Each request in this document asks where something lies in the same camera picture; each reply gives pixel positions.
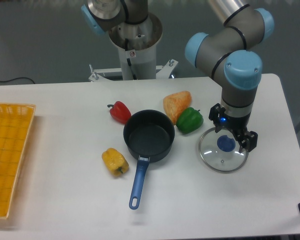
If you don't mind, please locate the green bell pepper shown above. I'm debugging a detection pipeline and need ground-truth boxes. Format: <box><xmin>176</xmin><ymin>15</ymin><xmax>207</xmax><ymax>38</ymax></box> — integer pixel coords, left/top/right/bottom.
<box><xmin>176</xmin><ymin>107</ymin><xmax>204</xmax><ymax>134</ymax></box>

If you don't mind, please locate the black cable on floor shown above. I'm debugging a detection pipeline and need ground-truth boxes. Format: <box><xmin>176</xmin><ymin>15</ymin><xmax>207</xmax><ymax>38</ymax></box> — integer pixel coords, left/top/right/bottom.
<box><xmin>0</xmin><ymin>76</ymin><xmax>37</xmax><ymax>84</ymax></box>

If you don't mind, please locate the red bell pepper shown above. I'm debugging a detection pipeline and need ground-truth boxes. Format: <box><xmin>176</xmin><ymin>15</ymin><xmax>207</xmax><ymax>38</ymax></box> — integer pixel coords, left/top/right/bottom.
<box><xmin>107</xmin><ymin>101</ymin><xmax>132</xmax><ymax>125</ymax></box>

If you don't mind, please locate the yellow bell pepper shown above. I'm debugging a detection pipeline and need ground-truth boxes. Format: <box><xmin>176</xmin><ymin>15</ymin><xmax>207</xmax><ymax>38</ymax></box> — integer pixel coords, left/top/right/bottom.
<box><xmin>101</xmin><ymin>148</ymin><xmax>129</xmax><ymax>177</ymax></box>

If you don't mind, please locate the yellow wicker basket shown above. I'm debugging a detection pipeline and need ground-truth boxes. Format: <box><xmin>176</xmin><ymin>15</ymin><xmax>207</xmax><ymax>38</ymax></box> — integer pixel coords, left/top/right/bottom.
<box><xmin>0</xmin><ymin>102</ymin><xmax>36</xmax><ymax>219</ymax></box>

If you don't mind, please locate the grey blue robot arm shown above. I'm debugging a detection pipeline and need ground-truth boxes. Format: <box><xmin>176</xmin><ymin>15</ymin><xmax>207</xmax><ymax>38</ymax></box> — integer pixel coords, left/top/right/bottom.
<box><xmin>81</xmin><ymin>0</ymin><xmax>275</xmax><ymax>152</ymax></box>

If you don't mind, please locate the triangle bread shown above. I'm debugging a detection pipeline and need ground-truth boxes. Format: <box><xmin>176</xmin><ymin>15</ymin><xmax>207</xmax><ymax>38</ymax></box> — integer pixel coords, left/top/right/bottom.
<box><xmin>163</xmin><ymin>90</ymin><xmax>192</xmax><ymax>125</ymax></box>

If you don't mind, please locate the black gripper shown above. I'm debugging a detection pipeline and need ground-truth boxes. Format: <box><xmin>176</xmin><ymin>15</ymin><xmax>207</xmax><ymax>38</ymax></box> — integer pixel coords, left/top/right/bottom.
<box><xmin>208</xmin><ymin>103</ymin><xmax>258</xmax><ymax>153</ymax></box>

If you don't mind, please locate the glass lid blue knob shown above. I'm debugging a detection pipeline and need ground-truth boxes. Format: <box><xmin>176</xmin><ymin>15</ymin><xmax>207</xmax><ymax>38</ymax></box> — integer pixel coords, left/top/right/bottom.
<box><xmin>198</xmin><ymin>127</ymin><xmax>249</xmax><ymax>173</ymax></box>

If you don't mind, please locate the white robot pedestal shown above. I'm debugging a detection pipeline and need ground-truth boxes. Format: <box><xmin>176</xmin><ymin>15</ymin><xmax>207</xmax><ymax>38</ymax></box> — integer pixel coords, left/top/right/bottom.
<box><xmin>89</xmin><ymin>13</ymin><xmax>179</xmax><ymax>82</ymax></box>

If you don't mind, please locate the black pot blue handle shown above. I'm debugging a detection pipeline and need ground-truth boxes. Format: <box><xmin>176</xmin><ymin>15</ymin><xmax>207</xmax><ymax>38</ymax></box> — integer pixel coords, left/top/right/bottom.
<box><xmin>123</xmin><ymin>109</ymin><xmax>175</xmax><ymax>210</ymax></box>

